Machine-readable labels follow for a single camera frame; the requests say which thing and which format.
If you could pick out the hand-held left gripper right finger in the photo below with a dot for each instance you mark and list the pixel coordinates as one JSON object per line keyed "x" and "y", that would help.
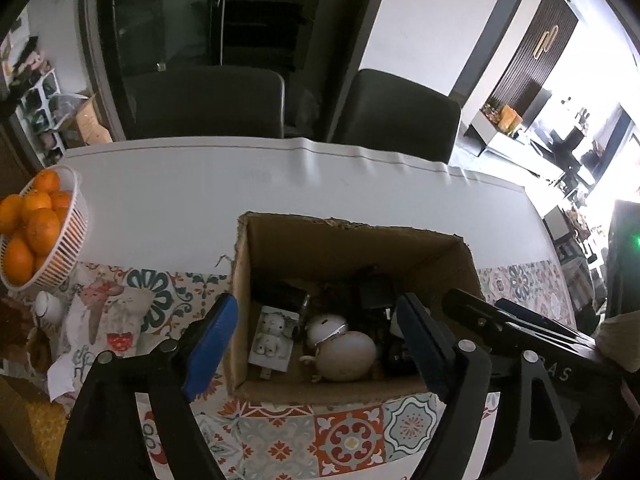
{"x": 420, "y": 350}

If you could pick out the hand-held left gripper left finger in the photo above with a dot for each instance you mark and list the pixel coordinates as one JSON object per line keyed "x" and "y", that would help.
{"x": 210, "y": 350}

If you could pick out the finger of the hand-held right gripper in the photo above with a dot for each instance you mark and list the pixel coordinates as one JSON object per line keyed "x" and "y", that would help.
{"x": 480, "y": 317}
{"x": 540, "y": 317}

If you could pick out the white bear print plug adapter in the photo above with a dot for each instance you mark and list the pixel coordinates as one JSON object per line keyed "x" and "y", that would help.
{"x": 272, "y": 342}

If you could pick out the brown cardboard box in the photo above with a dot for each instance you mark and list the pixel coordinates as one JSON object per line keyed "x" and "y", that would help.
{"x": 350, "y": 245}

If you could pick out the person's right forearm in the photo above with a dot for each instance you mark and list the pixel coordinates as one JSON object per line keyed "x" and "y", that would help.
{"x": 620, "y": 335}

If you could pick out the black rectangular device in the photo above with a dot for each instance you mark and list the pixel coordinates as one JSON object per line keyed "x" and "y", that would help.
{"x": 285, "y": 295}

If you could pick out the white computer mouse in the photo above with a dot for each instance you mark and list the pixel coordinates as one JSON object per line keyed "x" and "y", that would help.
{"x": 325, "y": 327}

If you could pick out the black device green light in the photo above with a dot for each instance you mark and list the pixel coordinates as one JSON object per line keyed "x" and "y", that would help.
{"x": 625, "y": 260}

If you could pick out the colourful tile pattern tablecloth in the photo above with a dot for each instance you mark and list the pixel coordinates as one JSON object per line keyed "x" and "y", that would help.
{"x": 350, "y": 435}

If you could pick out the white table cover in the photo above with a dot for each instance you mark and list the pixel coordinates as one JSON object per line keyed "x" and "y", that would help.
{"x": 175, "y": 200}

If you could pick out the small white cup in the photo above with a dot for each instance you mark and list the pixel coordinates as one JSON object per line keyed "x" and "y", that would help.
{"x": 48, "y": 306}

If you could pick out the white low media console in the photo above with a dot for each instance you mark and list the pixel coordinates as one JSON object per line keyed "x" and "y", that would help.
{"x": 510, "y": 147}

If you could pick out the white plastic fruit basket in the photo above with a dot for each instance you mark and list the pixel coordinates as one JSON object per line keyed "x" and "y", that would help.
{"x": 65, "y": 255}

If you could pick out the orange paper bag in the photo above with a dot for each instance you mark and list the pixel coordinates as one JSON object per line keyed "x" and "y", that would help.
{"x": 509, "y": 119}

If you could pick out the pile of oranges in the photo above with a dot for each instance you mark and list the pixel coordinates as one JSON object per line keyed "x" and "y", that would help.
{"x": 42, "y": 227}

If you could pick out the black television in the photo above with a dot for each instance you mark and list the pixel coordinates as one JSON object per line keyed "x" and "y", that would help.
{"x": 537, "y": 110}

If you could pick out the dark grey dining chair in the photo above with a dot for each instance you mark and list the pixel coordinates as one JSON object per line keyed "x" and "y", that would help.
{"x": 200, "y": 105}
{"x": 400, "y": 115}

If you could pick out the open cardboard carton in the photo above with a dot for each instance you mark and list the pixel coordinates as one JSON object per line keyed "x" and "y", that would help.
{"x": 92, "y": 122}

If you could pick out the dark grey interior door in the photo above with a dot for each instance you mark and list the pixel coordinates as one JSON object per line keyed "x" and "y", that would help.
{"x": 487, "y": 40}

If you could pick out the grey plastic bag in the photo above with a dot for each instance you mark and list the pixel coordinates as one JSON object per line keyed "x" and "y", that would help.
{"x": 67, "y": 107}

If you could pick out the white shoe rack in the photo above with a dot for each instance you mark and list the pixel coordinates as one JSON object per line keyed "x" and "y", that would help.
{"x": 37, "y": 115}

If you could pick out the black glass door cabinet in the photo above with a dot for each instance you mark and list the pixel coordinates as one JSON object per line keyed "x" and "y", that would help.
{"x": 175, "y": 10}

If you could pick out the plush slippers pile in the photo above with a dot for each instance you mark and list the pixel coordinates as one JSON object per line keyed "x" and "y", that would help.
{"x": 27, "y": 60}

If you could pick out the dark slatted wall panel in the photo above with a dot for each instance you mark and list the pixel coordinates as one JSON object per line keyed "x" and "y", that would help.
{"x": 540, "y": 40}

